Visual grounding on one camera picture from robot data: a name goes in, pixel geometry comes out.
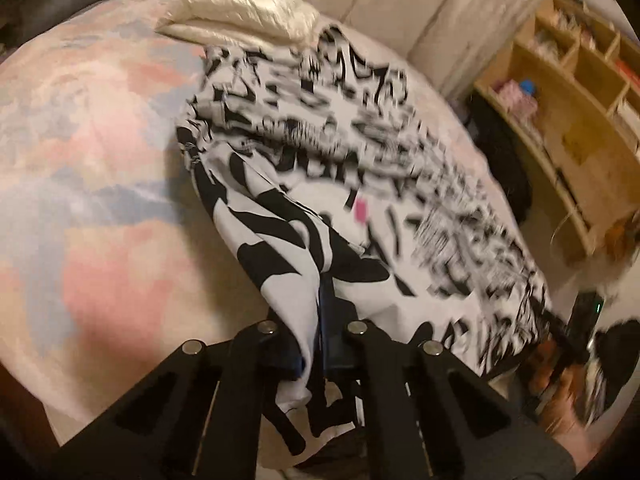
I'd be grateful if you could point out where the wooden shelf desk unit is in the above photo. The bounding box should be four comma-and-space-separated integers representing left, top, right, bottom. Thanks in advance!
474, 0, 639, 261

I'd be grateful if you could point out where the small blue box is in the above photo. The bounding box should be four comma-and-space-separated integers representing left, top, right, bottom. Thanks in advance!
520, 79, 536, 96

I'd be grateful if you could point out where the beige patterned curtain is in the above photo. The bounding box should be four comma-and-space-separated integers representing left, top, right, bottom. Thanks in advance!
308, 0, 541, 99

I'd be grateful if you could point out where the cream shiny puffer jacket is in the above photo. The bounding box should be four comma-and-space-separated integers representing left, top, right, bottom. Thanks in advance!
155, 0, 319, 49

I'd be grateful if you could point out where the pastel patterned bed cover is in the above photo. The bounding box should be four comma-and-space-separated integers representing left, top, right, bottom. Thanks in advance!
0, 0, 526, 446

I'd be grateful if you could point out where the white black graffiti print jacket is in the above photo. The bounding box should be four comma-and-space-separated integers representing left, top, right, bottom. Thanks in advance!
174, 24, 557, 456

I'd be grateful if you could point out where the white cable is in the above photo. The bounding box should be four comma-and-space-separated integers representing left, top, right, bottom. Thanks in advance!
548, 206, 584, 256

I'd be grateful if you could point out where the person right hand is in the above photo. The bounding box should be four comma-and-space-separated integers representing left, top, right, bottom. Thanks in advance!
520, 338, 586, 436

